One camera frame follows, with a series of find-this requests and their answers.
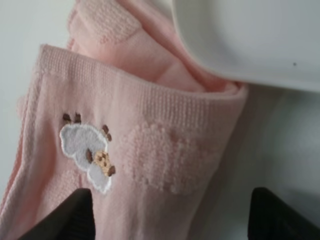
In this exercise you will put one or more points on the white rectangular plastic tray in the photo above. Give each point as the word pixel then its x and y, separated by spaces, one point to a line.
pixel 265 42

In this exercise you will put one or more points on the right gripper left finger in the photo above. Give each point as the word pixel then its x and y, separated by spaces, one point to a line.
pixel 73 219

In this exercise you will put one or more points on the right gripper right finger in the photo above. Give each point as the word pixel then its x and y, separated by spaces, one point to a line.
pixel 270 218

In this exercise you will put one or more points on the pink towel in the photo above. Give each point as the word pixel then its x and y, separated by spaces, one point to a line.
pixel 124 112

